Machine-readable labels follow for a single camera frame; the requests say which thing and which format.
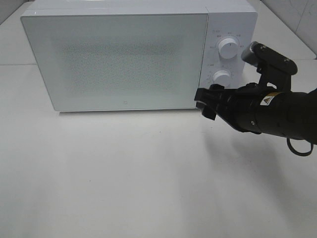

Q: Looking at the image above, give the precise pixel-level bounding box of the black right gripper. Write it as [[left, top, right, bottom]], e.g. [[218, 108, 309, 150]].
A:
[[194, 41, 307, 139]]

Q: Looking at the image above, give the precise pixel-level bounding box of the white microwave door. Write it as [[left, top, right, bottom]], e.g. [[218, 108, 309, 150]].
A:
[[21, 14, 208, 112]]

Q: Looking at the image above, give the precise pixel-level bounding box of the white timer knob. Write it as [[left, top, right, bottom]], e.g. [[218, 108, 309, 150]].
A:
[[212, 70, 231, 87]]

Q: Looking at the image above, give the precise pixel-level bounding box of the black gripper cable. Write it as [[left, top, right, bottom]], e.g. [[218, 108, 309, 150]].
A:
[[286, 136, 313, 157]]

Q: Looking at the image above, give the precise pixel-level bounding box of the upper white power knob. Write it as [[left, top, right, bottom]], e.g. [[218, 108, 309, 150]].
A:
[[217, 36, 239, 60]]

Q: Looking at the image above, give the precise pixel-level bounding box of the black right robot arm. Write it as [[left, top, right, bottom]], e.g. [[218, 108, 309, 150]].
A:
[[195, 42, 317, 144]]

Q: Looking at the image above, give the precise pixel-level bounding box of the white microwave oven body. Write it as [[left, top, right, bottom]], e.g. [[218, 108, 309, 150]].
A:
[[20, 0, 258, 112]]

